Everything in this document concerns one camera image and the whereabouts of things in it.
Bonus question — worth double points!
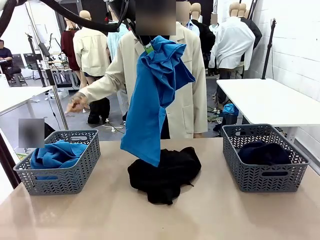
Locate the dark computer monitor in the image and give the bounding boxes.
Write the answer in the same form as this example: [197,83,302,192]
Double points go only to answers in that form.
[23,53,43,71]

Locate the navy blue bottoms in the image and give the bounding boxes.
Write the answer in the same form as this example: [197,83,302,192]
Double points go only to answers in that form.
[237,140,292,166]

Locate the person's right forearm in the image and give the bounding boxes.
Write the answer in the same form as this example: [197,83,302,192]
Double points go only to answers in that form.
[81,71,126,103]

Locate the bright blue top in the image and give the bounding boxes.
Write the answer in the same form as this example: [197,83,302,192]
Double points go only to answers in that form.
[119,35,196,168]
[29,139,88,181]

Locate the mannequin in maroon top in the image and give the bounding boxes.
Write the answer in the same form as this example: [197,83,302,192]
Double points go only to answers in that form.
[60,14,82,73]

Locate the blue bag on floor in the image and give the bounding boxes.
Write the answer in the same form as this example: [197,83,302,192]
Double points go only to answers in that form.
[221,103,240,117]

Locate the mannequin in white shirt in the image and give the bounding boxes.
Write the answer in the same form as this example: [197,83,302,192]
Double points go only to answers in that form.
[208,1,256,77]

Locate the mannequin in cream jacket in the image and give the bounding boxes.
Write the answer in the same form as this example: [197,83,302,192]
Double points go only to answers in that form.
[72,10,113,101]

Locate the black trousers at mannequin feet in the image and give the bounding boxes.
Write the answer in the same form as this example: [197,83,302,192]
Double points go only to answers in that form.
[87,96,111,125]

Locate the mannequin in blue open shirt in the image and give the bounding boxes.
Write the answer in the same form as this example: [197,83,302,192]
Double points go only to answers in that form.
[176,1,201,36]

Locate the seated person in dark shirt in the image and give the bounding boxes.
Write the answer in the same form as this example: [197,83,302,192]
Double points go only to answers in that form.
[0,39,15,84]

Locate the large white table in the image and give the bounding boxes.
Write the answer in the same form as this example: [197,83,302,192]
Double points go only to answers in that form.
[216,78,320,145]

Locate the person's right hand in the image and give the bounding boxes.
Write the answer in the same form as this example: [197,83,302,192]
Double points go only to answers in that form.
[65,92,89,115]

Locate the tall black light stand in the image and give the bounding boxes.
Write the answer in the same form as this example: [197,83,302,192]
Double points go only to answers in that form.
[261,17,279,80]

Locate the grey woven plastic basket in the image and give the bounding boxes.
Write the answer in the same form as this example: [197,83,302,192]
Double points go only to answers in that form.
[12,129,101,196]
[221,123,310,193]

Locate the metal pole with black clamp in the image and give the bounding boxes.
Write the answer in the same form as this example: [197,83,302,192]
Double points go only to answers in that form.
[38,42,69,131]

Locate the mannequin in light blue fleece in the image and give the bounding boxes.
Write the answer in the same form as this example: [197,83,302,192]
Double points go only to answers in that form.
[107,4,129,62]

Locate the person in beige coat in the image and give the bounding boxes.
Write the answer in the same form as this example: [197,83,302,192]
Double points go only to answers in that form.
[106,0,208,140]

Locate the mannequin in black coat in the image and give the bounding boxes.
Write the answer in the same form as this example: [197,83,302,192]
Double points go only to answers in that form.
[237,2,263,51]

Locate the black bag on floor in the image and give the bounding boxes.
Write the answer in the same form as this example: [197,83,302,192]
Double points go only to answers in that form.
[43,122,57,140]

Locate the mannequin in black jacket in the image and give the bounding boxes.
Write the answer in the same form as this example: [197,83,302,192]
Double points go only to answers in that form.
[191,2,216,76]

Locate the black bottoms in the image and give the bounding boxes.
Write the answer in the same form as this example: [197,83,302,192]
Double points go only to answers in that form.
[127,146,202,206]

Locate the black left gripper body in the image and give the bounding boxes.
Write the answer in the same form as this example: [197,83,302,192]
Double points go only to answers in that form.
[107,0,137,21]

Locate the white side table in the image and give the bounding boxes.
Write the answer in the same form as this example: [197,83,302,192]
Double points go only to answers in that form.
[0,86,54,118]

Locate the black tripod stand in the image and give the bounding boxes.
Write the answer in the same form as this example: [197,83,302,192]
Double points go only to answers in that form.
[24,32,47,88]

